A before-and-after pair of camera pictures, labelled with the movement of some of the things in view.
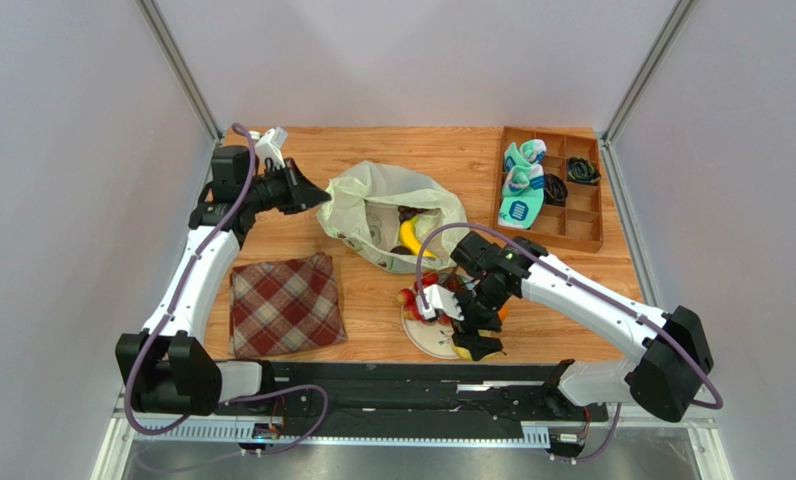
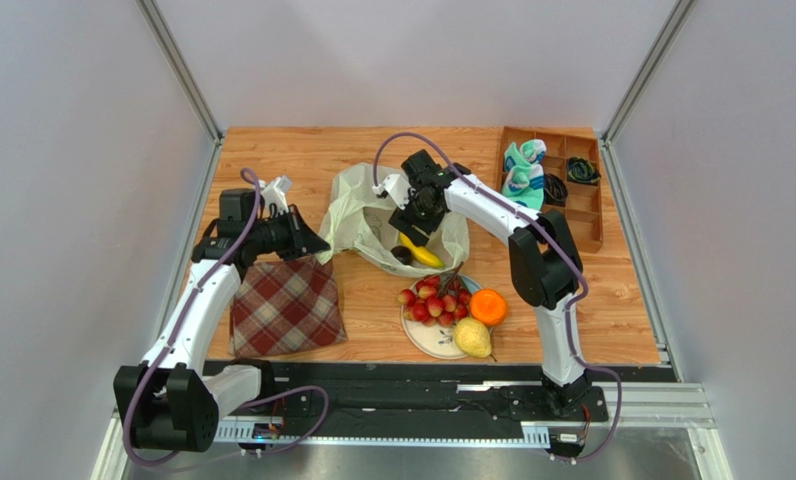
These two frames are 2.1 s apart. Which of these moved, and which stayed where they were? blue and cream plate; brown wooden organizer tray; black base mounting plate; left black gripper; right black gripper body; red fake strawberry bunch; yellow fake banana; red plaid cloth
Moved: left black gripper; right black gripper body; yellow fake banana
Stayed: blue and cream plate; red plaid cloth; red fake strawberry bunch; brown wooden organizer tray; black base mounting plate
